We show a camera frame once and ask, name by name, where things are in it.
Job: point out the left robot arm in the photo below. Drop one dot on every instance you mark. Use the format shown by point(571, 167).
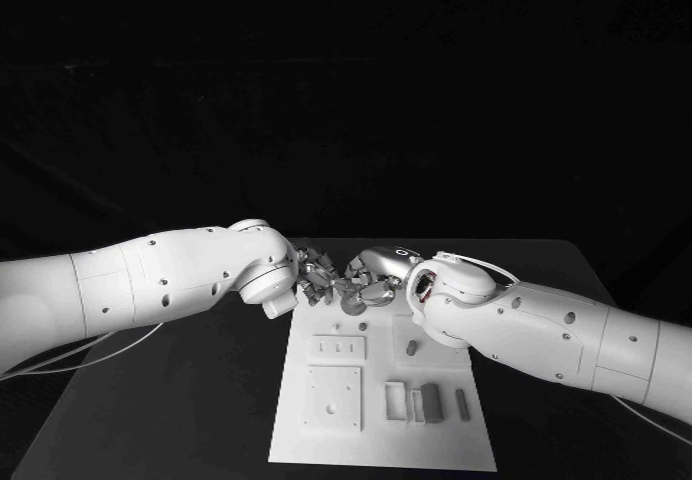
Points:
point(162, 277)

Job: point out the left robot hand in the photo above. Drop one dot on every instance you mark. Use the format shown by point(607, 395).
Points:
point(319, 275)

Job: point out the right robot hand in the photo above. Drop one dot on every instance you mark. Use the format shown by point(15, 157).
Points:
point(387, 258)

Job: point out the grey block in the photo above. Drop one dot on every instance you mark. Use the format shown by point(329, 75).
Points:
point(431, 403)

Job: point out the grey long cylinder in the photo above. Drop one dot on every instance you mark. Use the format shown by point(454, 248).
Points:
point(462, 404)

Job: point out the white task board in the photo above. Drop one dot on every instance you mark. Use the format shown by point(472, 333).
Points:
point(378, 438)

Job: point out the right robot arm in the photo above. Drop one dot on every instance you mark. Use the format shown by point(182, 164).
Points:
point(541, 330)

